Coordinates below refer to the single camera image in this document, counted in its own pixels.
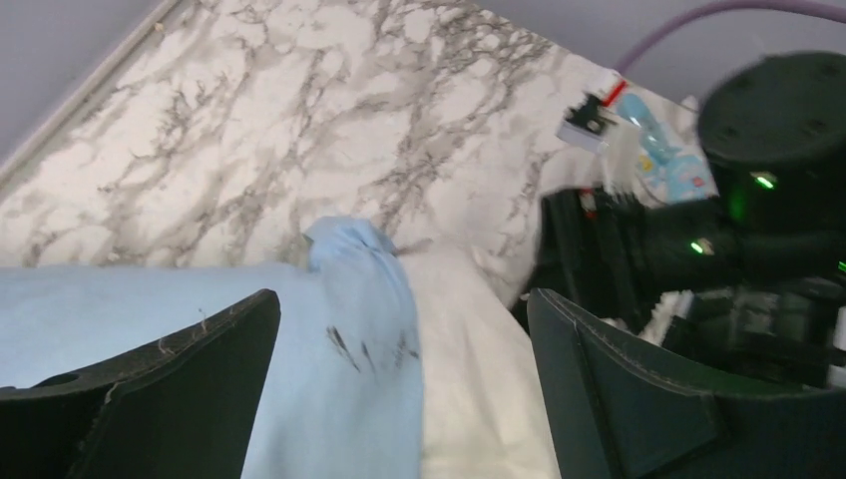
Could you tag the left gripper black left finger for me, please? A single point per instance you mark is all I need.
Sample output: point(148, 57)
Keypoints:
point(181, 406)

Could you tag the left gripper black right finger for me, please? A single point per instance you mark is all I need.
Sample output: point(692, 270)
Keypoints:
point(621, 407)

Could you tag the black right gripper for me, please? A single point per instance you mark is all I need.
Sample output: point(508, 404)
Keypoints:
point(759, 263)

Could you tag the white pillow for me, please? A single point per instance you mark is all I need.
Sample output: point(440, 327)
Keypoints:
point(484, 413)

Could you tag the light blue pillowcase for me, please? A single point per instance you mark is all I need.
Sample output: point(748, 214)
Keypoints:
point(343, 393)

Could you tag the small blue white packet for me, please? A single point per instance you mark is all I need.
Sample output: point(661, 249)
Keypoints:
point(669, 168)

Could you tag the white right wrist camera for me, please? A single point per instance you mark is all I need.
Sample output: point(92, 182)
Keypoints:
point(592, 126)

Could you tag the aluminium table edge frame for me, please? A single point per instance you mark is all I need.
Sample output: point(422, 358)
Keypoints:
point(55, 55)

